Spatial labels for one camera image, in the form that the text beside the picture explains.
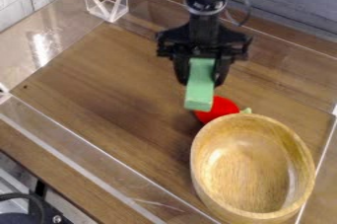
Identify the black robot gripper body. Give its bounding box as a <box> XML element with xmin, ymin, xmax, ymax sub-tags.
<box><xmin>157</xmin><ymin>14</ymin><xmax>253</xmax><ymax>62</ymax></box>

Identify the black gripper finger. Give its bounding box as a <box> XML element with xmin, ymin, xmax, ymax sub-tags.
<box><xmin>213</xmin><ymin>57</ymin><xmax>234</xmax><ymax>87</ymax></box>
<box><xmin>171</xmin><ymin>56</ymin><xmax>189</xmax><ymax>85</ymax></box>

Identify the green rectangular block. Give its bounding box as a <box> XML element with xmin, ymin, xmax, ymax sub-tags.
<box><xmin>183</xmin><ymin>58</ymin><xmax>214</xmax><ymax>112</ymax></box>

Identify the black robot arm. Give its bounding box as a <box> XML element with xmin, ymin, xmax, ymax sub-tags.
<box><xmin>157</xmin><ymin>0</ymin><xmax>253</xmax><ymax>87</ymax></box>

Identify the brown wooden bowl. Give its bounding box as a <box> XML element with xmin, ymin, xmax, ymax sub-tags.
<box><xmin>189</xmin><ymin>113</ymin><xmax>315</xmax><ymax>224</ymax></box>

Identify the red plush strawberry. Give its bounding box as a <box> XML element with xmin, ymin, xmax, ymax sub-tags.
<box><xmin>193</xmin><ymin>96</ymin><xmax>253</xmax><ymax>124</ymax></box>

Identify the black metal clamp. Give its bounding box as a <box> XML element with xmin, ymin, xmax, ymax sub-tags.
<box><xmin>27</xmin><ymin>181</ymin><xmax>73</xmax><ymax>224</ymax></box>

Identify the clear acrylic corner bracket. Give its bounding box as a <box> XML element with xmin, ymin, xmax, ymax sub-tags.
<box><xmin>83</xmin><ymin>0</ymin><xmax>129</xmax><ymax>23</ymax></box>

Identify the clear acrylic front wall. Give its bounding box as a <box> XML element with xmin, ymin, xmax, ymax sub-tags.
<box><xmin>0</xmin><ymin>86</ymin><xmax>221</xmax><ymax>224</ymax></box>

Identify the black cable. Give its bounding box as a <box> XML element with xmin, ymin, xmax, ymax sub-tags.
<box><xmin>0</xmin><ymin>192</ymin><xmax>45</xmax><ymax>224</ymax></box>

